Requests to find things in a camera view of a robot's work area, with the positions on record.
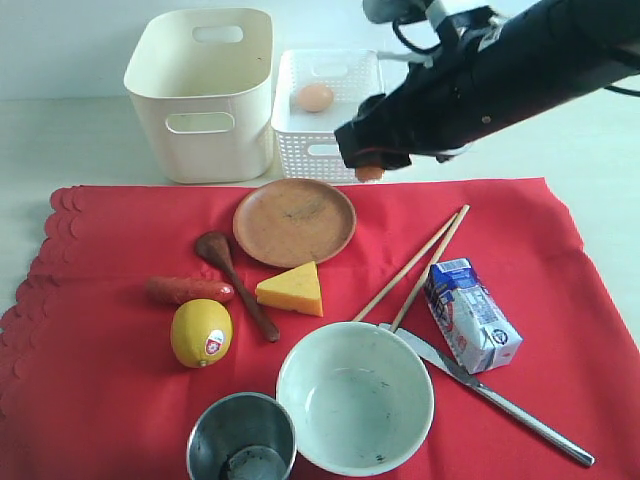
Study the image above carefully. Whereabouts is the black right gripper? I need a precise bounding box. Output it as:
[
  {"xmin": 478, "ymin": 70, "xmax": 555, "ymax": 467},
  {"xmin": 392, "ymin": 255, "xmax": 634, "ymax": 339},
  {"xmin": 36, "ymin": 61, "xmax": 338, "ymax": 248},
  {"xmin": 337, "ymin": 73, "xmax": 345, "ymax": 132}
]
[{"xmin": 334, "ymin": 45, "xmax": 500, "ymax": 170}]

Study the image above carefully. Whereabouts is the orange fried nugget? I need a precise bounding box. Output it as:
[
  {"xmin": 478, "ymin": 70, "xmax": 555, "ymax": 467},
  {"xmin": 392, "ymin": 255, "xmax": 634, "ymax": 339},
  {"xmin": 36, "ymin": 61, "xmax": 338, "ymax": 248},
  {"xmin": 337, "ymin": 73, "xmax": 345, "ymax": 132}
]
[{"xmin": 355, "ymin": 166, "xmax": 385, "ymax": 183}]

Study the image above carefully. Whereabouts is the brown egg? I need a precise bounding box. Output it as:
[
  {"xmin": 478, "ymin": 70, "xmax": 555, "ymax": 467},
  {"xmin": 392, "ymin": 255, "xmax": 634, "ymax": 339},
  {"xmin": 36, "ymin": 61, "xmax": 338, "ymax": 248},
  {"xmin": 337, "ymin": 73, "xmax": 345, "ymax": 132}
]
[{"xmin": 296, "ymin": 83, "xmax": 334, "ymax": 113}]

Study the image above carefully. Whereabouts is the yellow cheese wedge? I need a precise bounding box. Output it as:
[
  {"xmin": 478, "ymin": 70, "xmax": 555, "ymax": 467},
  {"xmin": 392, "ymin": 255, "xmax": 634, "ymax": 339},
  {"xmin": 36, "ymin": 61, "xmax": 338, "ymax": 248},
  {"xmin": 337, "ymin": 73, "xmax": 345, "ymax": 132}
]
[{"xmin": 255, "ymin": 261, "xmax": 324, "ymax": 317}]

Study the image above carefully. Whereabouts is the blue white milk carton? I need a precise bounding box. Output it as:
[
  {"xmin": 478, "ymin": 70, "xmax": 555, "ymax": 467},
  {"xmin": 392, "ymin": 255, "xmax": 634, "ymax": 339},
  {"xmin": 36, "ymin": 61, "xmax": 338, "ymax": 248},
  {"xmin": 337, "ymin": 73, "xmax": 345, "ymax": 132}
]
[{"xmin": 424, "ymin": 258, "xmax": 522, "ymax": 374}]

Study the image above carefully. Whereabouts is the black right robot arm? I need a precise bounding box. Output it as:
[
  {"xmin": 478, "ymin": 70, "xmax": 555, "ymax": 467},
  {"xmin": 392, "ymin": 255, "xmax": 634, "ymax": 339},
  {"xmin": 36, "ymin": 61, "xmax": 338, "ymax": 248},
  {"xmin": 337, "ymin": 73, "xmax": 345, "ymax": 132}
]
[{"xmin": 335, "ymin": 1, "xmax": 639, "ymax": 170}]

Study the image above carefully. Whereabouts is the white perforated plastic basket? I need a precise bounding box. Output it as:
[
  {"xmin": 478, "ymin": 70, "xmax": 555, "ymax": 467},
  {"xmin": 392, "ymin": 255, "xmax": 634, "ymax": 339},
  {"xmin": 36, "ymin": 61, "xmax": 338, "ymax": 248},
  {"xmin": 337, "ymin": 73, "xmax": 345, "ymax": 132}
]
[{"xmin": 271, "ymin": 49, "xmax": 383, "ymax": 183}]

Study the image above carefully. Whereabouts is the left wooden chopstick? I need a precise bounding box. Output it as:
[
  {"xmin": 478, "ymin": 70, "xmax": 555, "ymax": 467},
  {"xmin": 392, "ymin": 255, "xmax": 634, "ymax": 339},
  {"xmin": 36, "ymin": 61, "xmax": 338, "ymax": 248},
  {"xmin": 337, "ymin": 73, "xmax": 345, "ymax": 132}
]
[{"xmin": 353, "ymin": 213, "xmax": 458, "ymax": 322}]

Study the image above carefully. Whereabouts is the brown round plate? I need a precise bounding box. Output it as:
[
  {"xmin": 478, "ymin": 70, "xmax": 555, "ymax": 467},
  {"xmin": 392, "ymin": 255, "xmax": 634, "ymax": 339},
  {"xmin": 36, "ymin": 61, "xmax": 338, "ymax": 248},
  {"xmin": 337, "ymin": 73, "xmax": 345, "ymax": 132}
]
[{"xmin": 233, "ymin": 178, "xmax": 356, "ymax": 268}]

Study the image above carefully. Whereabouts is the cream plastic bin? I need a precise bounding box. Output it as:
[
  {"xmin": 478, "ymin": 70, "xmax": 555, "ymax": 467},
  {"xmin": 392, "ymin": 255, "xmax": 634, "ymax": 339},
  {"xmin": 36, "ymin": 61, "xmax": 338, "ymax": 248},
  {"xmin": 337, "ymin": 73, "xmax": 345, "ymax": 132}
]
[{"xmin": 123, "ymin": 8, "xmax": 273, "ymax": 184}]

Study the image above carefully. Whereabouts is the dark wooden spoon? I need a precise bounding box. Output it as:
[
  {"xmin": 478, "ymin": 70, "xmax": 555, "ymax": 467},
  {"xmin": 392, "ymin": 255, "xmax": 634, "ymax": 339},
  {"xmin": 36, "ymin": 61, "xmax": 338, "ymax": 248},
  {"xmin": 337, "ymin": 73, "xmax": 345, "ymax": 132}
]
[{"xmin": 195, "ymin": 231, "xmax": 280, "ymax": 342}]

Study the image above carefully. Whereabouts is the silver table knife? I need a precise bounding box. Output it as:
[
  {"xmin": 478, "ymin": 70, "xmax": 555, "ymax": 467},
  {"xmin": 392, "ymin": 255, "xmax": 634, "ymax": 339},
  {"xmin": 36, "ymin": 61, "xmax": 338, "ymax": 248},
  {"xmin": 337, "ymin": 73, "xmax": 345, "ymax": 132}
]
[{"xmin": 394, "ymin": 327, "xmax": 596, "ymax": 468}]

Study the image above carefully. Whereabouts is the yellow lemon with sticker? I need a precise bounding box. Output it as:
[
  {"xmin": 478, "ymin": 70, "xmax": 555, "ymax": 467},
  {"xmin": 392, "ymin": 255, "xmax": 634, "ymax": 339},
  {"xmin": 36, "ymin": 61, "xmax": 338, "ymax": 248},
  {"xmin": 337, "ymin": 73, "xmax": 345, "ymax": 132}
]
[{"xmin": 170, "ymin": 299, "xmax": 233, "ymax": 369}]

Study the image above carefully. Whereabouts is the pale green bowl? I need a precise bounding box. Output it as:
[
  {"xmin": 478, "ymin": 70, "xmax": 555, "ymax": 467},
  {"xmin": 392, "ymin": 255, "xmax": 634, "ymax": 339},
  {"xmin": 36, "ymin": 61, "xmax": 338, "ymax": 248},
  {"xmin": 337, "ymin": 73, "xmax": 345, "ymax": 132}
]
[{"xmin": 276, "ymin": 322, "xmax": 435, "ymax": 477}]

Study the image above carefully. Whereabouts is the red sausage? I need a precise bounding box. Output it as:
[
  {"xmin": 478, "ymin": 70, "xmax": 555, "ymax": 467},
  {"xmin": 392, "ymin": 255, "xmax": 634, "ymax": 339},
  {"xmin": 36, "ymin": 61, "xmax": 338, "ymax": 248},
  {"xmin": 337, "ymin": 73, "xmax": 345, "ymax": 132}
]
[{"xmin": 145, "ymin": 276, "xmax": 235, "ymax": 305}]

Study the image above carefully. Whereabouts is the red scalloped cloth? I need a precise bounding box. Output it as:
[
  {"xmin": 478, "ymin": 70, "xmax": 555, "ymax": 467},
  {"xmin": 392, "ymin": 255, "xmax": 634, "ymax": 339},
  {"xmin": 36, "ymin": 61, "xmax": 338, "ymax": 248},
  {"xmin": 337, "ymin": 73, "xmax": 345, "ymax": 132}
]
[{"xmin": 1, "ymin": 179, "xmax": 639, "ymax": 479}]

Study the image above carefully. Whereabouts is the stainless steel cup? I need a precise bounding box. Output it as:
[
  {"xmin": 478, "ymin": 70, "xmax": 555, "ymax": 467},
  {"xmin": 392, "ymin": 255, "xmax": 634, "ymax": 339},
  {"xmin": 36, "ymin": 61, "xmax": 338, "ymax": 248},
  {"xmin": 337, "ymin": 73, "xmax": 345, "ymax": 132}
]
[{"xmin": 186, "ymin": 392, "xmax": 297, "ymax": 479}]

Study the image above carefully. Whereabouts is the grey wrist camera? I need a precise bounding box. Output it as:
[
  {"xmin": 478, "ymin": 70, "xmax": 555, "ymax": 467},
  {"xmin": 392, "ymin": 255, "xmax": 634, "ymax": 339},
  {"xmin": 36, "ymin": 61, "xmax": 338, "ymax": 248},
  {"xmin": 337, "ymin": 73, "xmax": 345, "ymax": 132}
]
[{"xmin": 362, "ymin": 0, "xmax": 432, "ymax": 25}]

